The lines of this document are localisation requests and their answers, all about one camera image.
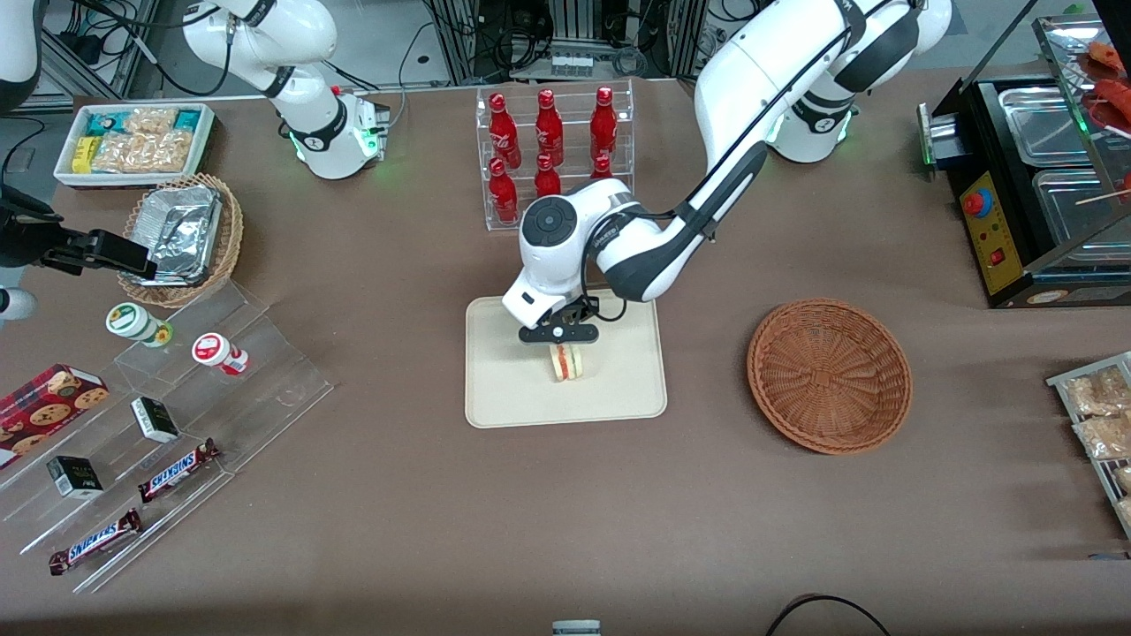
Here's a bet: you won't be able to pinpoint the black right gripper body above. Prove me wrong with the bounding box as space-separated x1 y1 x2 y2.
0 185 70 269

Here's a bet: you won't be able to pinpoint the triangular sandwich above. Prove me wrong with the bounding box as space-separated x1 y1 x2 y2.
549 343 588 383

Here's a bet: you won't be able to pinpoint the beige plastic tray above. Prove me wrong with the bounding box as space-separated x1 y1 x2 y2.
465 286 669 430

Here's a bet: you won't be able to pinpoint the light tan wicker basket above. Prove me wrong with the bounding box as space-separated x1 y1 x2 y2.
117 172 245 309

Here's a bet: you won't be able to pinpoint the brown wicker basket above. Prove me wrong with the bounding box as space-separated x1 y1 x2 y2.
747 298 914 457

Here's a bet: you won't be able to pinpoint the green lid yogurt cup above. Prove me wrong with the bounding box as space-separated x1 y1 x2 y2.
105 302 174 349

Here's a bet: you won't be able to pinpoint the silver foil container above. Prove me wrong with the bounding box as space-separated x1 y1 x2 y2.
133 184 224 287

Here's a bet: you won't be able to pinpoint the large clear cracker bag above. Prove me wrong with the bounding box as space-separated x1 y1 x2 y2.
92 130 194 174

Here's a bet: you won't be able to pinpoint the small clear cracker bag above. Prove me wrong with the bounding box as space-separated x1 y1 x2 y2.
123 107 179 136

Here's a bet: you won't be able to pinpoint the white rectangular snack bin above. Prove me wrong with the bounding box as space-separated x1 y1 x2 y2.
53 102 218 189

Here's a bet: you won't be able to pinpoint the red lid yogurt cup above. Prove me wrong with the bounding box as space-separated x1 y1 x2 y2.
191 332 251 377

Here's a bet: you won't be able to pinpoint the red cookie box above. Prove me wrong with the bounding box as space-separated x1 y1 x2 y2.
0 363 112 470

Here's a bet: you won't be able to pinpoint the small black carton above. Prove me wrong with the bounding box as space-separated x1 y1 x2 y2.
130 396 181 444
46 455 105 501

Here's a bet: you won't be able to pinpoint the clear acrylic step display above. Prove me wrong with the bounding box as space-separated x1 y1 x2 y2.
0 280 336 595

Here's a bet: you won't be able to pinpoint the clear acrylic bottle rack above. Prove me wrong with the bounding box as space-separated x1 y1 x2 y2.
474 79 636 233

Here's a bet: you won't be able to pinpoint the Snickers chocolate bar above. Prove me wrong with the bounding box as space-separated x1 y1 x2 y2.
136 438 223 505
48 508 143 577

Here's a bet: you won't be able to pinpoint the black hot food case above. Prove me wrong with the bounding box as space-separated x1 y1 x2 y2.
916 13 1131 311

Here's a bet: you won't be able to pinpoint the steel food pan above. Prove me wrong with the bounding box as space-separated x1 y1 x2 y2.
1031 168 1131 250
997 85 1091 169

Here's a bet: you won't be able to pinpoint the red sausage skewers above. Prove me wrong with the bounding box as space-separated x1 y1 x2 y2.
1085 39 1131 135

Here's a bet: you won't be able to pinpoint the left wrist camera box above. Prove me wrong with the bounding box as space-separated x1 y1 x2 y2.
518 322 600 345

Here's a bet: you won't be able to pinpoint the black looped cable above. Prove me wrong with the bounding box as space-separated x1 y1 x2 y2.
763 593 894 636

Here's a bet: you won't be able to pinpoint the metal wire rack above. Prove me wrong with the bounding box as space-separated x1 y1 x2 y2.
1046 351 1131 541

